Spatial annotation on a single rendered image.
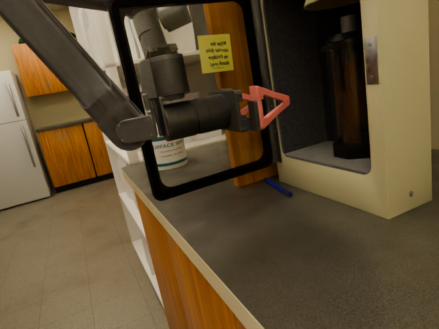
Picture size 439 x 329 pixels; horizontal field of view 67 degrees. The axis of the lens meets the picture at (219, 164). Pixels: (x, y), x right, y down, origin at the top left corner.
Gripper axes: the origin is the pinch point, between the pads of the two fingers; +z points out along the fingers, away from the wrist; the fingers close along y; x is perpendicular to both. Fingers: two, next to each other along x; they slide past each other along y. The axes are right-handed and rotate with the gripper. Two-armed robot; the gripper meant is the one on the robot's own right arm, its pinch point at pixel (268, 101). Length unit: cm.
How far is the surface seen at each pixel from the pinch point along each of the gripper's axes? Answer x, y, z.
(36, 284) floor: 119, 210, -84
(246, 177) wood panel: 20.5, 22.4, 4.8
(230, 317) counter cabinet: 35.3, -3.9, -15.7
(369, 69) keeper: -2.9, -12.5, 10.7
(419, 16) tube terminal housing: -9.4, -14.3, 19.6
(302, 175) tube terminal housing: 18.5, 7.6, 11.1
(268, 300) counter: 22.1, -19.3, -15.9
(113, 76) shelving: -13, 102, -10
